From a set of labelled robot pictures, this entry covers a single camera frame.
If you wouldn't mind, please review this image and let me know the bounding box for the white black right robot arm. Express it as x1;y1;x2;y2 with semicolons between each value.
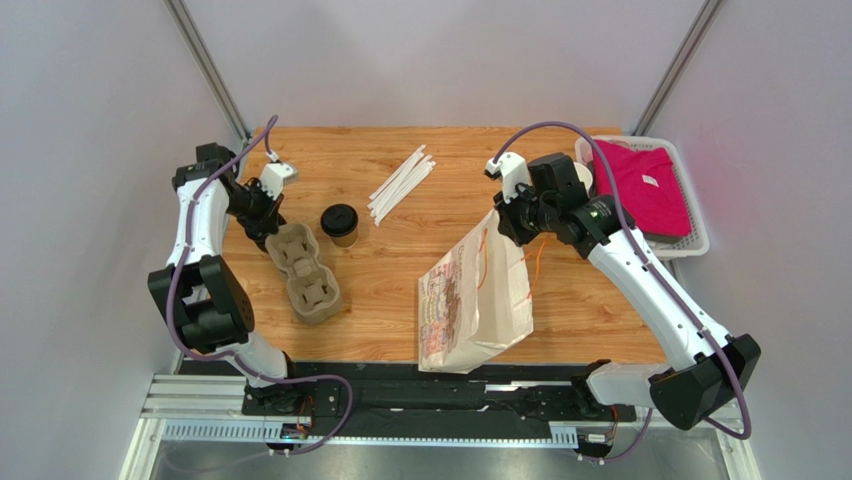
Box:
484;152;761;430

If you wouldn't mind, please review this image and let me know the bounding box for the white paper takeout bag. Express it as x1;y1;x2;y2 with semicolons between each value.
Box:
418;211;534;375

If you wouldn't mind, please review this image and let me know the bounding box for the white plastic laundry basket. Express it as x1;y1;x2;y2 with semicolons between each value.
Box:
594;135;710;260

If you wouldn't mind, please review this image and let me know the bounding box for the white wrapped straws bundle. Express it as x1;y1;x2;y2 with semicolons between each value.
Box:
368;145;436;226

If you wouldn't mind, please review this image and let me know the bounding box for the cardboard cup carrier tray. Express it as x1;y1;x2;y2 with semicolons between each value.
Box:
265;223;343;325

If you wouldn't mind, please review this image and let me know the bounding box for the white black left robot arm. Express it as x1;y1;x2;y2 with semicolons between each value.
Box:
147;143;305;413

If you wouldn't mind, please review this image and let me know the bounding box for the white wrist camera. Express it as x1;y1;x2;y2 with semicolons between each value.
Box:
259;152;299;200
484;151;532;204

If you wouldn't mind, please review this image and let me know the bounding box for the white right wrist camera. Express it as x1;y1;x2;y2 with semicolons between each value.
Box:
484;151;532;204

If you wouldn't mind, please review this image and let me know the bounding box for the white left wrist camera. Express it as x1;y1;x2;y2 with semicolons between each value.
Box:
259;152;299;200

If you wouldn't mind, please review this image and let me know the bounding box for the aluminium frame rail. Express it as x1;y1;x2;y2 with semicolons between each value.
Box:
119;373;761;480

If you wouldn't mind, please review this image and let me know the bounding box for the pink folded t-shirt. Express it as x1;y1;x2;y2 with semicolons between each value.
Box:
597;140;692;237

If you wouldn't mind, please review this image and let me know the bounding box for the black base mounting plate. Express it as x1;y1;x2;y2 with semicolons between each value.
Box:
242;361;640;440

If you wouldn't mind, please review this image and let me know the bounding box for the stack of paper cups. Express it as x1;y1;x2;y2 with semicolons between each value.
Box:
574;162;594;198

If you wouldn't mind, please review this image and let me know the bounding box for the black plastic cup lid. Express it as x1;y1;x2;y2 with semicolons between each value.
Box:
320;204;359;238

